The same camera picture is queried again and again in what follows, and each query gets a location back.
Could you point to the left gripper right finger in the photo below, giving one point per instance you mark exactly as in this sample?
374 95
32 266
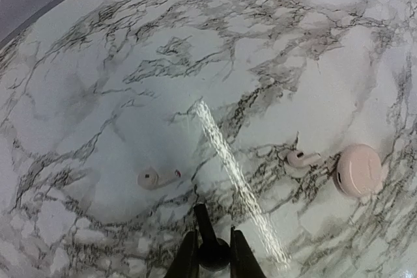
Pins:
243 262

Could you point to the pink earbud right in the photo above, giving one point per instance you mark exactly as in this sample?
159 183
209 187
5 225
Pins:
298 159

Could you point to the pink earbud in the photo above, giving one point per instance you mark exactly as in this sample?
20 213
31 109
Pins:
298 159
150 179

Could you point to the pink round earbud case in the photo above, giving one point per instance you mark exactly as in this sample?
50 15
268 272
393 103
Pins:
359 171

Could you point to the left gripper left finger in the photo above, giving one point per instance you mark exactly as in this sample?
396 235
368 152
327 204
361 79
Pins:
186 262

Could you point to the pink earbud left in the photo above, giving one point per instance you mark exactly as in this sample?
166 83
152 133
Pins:
150 179

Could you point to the black earbud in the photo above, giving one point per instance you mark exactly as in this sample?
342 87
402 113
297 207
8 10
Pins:
214 252

